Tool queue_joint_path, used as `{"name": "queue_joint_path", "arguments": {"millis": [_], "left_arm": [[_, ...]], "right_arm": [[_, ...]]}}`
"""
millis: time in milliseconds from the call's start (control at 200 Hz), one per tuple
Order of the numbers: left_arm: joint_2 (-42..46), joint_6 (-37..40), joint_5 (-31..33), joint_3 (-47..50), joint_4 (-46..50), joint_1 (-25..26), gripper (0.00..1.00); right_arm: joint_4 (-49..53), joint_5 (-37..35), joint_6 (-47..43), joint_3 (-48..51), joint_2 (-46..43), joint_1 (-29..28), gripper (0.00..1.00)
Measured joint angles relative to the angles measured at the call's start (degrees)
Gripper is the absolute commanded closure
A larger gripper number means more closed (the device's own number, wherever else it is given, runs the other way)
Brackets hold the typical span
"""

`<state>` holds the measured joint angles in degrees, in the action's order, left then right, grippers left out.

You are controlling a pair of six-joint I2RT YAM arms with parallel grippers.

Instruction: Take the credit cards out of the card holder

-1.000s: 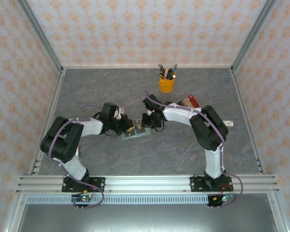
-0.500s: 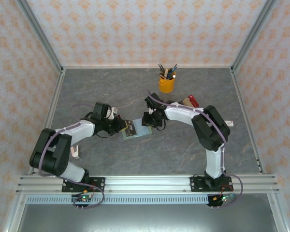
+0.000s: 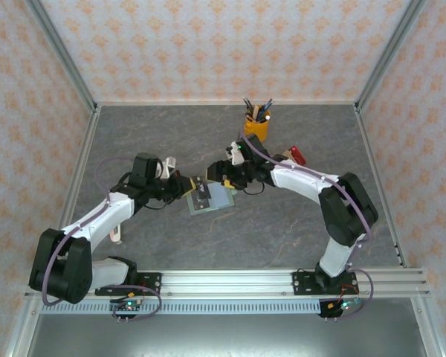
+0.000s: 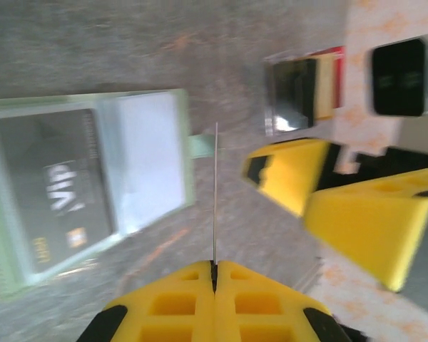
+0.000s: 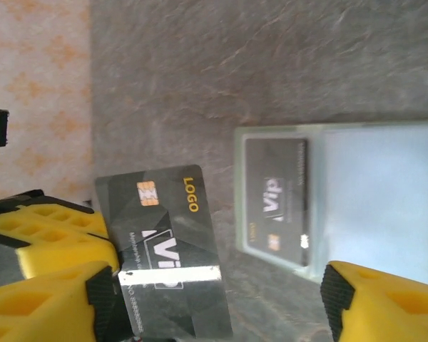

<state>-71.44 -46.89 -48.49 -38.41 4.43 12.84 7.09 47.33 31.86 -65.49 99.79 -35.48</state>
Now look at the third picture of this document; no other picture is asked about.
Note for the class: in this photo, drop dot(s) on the black credit card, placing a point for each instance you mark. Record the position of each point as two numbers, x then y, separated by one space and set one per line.
201 193

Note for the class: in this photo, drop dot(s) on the green card holder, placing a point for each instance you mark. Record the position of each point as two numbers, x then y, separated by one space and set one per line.
221 199

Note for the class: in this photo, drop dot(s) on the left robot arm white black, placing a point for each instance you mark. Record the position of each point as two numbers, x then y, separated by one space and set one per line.
67 267

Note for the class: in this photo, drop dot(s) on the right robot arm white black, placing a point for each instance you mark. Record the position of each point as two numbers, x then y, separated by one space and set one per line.
345 208

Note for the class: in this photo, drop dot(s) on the wooden card box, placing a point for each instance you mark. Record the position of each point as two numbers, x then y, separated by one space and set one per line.
287 156

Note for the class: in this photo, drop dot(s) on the red card pack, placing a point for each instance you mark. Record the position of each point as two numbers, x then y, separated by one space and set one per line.
298 155

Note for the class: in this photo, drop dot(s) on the yellow pen cup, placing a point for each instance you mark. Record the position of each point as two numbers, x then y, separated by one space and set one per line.
260 128

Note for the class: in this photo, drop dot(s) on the white tipped pen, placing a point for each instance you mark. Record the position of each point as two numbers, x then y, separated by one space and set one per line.
268 117

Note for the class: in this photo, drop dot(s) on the tan wooden stick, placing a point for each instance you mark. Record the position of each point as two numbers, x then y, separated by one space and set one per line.
256 112

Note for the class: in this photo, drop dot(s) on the dark pen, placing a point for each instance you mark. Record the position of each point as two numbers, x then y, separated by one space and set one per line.
248 108

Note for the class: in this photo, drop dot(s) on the blue pen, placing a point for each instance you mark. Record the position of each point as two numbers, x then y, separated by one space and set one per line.
267 109

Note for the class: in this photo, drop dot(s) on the grey metal shelf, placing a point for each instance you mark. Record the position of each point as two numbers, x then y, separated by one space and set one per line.
226 338

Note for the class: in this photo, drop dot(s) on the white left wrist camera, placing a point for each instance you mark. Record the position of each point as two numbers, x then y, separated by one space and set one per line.
168 167

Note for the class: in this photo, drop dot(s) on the aluminium back rail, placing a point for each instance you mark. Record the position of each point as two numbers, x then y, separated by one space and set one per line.
171 103

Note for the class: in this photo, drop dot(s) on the aluminium side rail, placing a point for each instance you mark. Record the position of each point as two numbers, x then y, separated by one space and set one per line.
74 186
369 148

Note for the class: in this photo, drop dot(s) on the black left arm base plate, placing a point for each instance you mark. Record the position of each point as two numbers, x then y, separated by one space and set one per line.
152 282

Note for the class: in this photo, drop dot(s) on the aluminium front rail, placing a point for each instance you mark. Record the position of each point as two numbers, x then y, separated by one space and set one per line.
226 284

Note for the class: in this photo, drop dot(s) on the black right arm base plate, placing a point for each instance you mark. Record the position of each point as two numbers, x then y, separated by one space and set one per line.
301 284

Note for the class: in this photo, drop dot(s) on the aluminium corner post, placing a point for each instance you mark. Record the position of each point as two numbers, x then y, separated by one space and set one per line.
59 48
390 48

